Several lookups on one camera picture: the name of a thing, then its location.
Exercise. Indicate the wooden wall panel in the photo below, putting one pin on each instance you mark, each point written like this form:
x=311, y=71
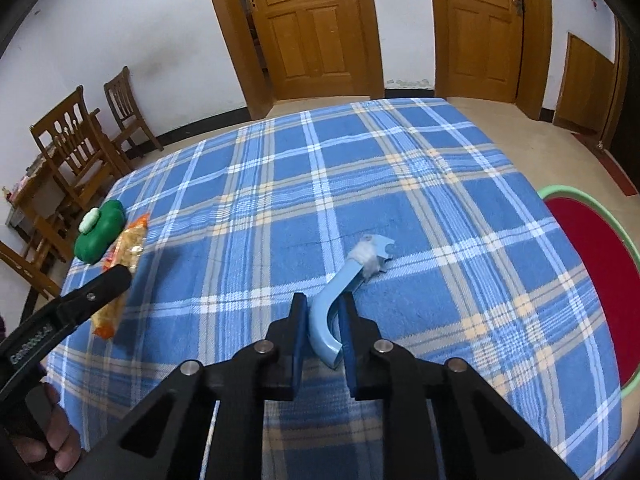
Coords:
x=582, y=85

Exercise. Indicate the green basin with red inside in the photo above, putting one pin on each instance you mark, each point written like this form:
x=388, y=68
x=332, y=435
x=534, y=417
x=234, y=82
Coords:
x=600, y=270

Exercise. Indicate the black door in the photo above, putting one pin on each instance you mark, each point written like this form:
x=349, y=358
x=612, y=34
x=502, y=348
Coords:
x=622, y=110

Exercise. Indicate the snack packet with orange ends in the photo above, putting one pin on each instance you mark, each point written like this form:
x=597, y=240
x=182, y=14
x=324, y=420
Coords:
x=125, y=255

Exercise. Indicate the large wooden chair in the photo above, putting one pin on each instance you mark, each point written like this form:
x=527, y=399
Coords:
x=75, y=135

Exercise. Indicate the red doormat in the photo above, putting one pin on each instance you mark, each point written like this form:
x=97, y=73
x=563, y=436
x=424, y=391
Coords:
x=612, y=165

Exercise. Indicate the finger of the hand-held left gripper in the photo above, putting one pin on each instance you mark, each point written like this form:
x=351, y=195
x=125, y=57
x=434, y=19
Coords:
x=95, y=292

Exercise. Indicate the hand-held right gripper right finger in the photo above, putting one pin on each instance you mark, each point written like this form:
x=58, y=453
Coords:
x=348, y=355

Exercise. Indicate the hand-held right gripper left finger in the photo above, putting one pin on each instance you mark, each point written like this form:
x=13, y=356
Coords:
x=299, y=345

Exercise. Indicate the person's left hand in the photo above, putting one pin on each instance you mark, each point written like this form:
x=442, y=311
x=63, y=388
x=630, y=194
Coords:
x=60, y=435

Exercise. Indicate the blue plaid tablecloth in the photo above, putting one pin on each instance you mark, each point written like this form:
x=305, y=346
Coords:
x=400, y=185

